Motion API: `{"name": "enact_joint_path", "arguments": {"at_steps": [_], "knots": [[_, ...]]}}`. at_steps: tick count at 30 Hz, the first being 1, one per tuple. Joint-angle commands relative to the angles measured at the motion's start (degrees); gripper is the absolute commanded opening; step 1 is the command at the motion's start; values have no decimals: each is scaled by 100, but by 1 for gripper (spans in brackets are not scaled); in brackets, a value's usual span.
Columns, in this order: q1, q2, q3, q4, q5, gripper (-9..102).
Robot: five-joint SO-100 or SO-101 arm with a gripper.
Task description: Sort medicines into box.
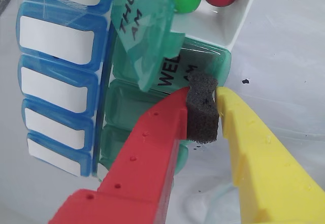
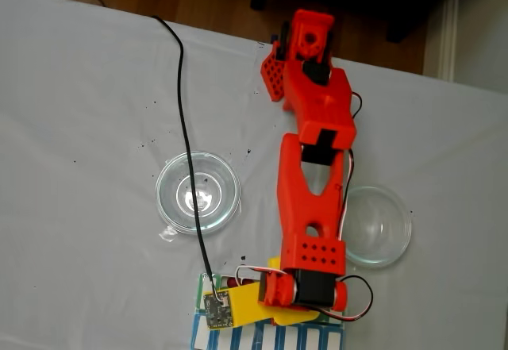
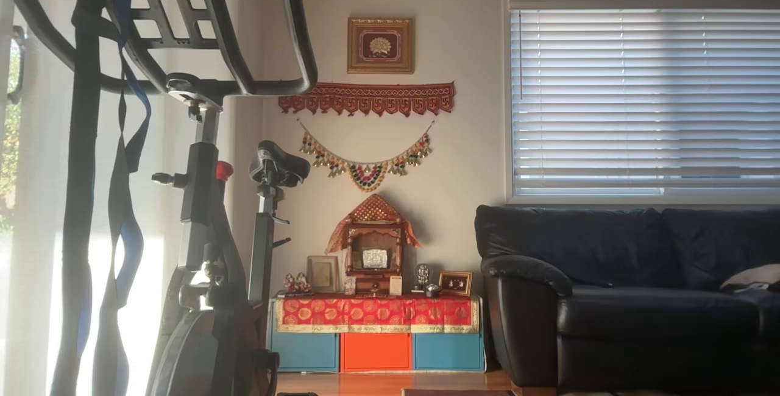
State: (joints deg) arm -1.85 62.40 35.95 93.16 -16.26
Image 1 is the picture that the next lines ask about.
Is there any blue green pill organizer box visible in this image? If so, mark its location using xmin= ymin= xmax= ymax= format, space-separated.
xmin=15 ymin=0 xmax=262 ymax=179

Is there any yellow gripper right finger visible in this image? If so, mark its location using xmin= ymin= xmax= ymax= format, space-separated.
xmin=215 ymin=86 xmax=325 ymax=224

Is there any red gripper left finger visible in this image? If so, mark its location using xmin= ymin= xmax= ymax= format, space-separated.
xmin=48 ymin=72 xmax=220 ymax=224

